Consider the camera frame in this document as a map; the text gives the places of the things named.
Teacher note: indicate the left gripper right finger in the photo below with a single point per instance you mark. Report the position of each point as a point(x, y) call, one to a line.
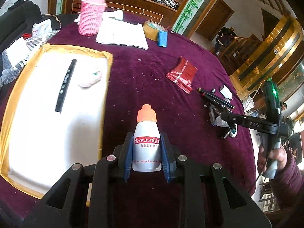
point(167, 158)

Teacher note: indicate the wooden headboard shelf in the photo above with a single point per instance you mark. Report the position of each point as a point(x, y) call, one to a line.
point(147, 9)

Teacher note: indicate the black marker red cap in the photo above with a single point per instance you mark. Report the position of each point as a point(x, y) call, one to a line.
point(215, 100)

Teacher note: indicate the person in dark jacket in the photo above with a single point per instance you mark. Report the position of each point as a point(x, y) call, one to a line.
point(224, 38)

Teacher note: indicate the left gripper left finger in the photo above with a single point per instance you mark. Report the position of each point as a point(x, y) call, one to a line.
point(129, 156)

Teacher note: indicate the white bottle orange cap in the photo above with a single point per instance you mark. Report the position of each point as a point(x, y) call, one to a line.
point(146, 142)

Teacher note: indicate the red foil packet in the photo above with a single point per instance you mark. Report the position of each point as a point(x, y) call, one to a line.
point(183, 74)

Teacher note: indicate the white tissue pack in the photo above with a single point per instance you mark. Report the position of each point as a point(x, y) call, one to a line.
point(42, 28)

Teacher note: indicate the pink crochet covered bottle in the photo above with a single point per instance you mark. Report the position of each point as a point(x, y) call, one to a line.
point(91, 13)

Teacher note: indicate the yellow rimmed white tray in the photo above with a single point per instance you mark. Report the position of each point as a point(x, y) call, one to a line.
point(38, 145)

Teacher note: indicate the blue thread spool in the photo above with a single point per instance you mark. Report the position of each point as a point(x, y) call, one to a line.
point(162, 39)

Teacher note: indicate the white folded cloth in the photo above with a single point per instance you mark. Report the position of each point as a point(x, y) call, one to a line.
point(116, 32)

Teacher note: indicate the black marker white end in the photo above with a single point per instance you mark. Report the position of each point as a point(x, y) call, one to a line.
point(64, 87)

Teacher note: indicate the white power adapter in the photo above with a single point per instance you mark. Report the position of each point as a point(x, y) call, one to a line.
point(225, 92)

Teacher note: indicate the maroon sleeved right forearm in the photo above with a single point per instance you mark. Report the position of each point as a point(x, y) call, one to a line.
point(287, 186)

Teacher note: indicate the white barcode cream tube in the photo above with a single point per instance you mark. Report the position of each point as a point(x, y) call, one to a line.
point(231, 131)

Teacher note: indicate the person's right hand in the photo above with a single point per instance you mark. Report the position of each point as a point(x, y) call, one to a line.
point(279, 155)

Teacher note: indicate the yellow packing tape roll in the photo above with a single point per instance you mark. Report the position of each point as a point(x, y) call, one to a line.
point(152, 29)

